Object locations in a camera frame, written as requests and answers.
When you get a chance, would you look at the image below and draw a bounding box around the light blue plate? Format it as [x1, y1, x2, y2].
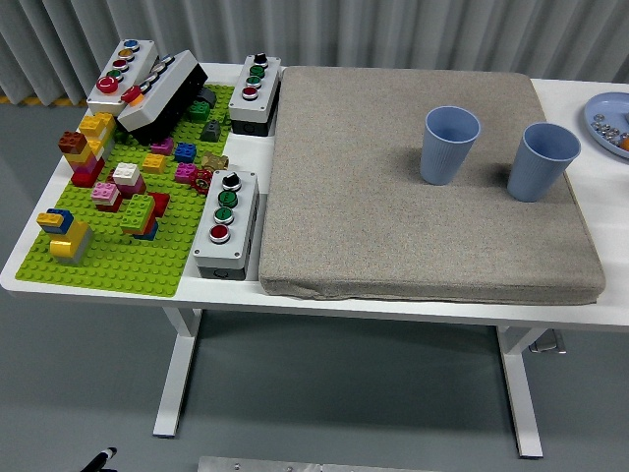
[583, 91, 629, 159]

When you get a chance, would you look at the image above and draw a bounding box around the brown yellow red brick tower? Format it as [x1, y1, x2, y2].
[57, 130, 107, 189]

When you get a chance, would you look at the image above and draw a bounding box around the small four-button control box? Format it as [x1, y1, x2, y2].
[228, 52, 283, 138]

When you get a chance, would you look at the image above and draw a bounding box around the green orange blue brick stack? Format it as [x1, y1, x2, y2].
[119, 193, 160, 242]

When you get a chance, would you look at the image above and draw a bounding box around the grey pleated curtain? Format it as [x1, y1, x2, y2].
[0, 0, 629, 107]

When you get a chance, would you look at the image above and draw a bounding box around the grey bracket under table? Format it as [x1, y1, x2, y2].
[528, 328, 567, 355]

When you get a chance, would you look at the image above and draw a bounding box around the pink and red brick stack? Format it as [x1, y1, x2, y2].
[90, 181, 124, 213]

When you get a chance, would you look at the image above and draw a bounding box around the green brick baseplate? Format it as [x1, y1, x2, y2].
[14, 84, 236, 299]

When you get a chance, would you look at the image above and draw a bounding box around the yellow blue grey brick duck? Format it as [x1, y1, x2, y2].
[36, 207, 94, 267]

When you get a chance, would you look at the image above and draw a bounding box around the white table leg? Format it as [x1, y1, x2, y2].
[494, 324, 544, 460]
[152, 307, 202, 439]

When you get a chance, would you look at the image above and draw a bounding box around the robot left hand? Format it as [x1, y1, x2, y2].
[78, 445, 118, 472]

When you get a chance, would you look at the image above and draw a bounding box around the blue ribbed plastic cup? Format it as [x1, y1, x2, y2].
[506, 122, 583, 204]
[419, 105, 482, 187]

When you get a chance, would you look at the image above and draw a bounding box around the large four-button control box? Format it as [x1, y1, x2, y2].
[192, 169, 260, 282]

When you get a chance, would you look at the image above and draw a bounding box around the grey-brown cushion mat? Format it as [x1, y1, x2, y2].
[258, 66, 606, 305]

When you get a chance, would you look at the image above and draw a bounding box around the white and pink brick stack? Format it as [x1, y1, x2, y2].
[112, 161, 147, 198]

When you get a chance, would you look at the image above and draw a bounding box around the brass valve with red handle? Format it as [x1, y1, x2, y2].
[190, 150, 231, 195]

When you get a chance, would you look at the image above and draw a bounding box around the tilted white black-based button box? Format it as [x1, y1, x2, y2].
[116, 49, 210, 147]

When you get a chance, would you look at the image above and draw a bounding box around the yellow white green brick stack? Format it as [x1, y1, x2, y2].
[78, 111, 118, 161]

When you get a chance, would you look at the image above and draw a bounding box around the white five-button control box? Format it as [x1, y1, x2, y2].
[86, 38, 160, 118]

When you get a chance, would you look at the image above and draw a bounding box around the grey metal plate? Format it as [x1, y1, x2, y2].
[197, 455, 443, 472]

